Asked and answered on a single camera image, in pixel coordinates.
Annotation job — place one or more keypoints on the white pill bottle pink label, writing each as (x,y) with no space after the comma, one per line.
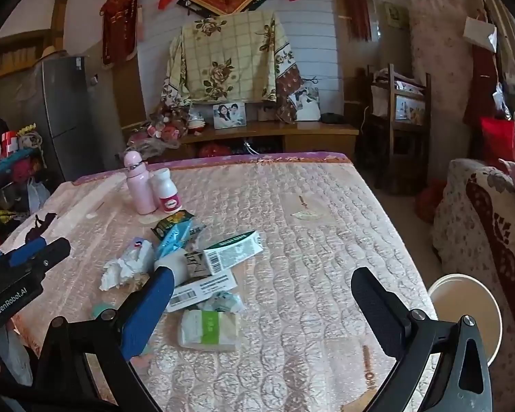
(165,186)

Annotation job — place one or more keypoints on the artificial flower bouquet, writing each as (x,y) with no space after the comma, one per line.
(167,131)

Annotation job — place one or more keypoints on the wooden cabinet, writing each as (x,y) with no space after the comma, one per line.
(317,134)

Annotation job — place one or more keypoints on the white green wrapper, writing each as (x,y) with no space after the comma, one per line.
(225,302)

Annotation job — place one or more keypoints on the black item on cabinet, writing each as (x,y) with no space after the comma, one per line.
(331,117)

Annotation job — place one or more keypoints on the red wall hanging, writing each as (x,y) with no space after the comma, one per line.
(118,30)

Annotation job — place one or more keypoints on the pink quilted mattress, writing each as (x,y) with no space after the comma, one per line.
(304,244)

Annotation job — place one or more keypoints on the white barcode box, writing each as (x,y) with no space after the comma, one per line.
(206,289)

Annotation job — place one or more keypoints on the floral yellow cloth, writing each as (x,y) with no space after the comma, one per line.
(231,60)

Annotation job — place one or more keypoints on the white green medicine box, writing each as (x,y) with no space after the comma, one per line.
(231,253)

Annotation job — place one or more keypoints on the grey refrigerator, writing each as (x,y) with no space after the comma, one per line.
(64,111)

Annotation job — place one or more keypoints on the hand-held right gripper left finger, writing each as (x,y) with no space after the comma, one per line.
(152,309)

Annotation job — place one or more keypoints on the cluttered storage rack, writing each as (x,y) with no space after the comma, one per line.
(8,158)

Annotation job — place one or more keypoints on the white plastic bag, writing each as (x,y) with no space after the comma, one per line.
(37,195)

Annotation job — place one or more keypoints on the small printed cardboard box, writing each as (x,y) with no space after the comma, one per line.
(196,264)

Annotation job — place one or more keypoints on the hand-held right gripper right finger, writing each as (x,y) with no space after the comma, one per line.
(377,309)

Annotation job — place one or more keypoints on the white paper bag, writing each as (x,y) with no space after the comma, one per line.
(480,33)

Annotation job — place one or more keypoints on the wedding photo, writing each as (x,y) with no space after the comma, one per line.
(305,105)

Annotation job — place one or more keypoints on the white tissue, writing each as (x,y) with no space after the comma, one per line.
(120,270)

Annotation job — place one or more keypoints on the framed couple photo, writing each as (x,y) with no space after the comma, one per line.
(229,116)

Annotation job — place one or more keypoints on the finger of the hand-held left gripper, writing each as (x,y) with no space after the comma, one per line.
(53,251)
(25,249)

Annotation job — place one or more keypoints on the red knot tassel hanging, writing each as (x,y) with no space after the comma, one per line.
(358,8)

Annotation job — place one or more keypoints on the red item under cabinet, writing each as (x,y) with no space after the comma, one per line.
(214,150)

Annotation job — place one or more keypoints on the pink floral upright mattress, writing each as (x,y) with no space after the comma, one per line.
(442,73)

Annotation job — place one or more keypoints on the floral cushion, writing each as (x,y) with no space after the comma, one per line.
(489,231)

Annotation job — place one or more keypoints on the red plastic bag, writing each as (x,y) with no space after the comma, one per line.
(429,201)

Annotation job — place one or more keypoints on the blue plastic packet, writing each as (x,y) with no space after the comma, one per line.
(174,238)

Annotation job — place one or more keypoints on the white cylindrical container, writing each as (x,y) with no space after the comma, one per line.
(177,266)

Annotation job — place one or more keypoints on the white green tissue pack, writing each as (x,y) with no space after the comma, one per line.
(208,330)

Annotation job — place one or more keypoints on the green snack packet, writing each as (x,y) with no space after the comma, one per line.
(169,223)

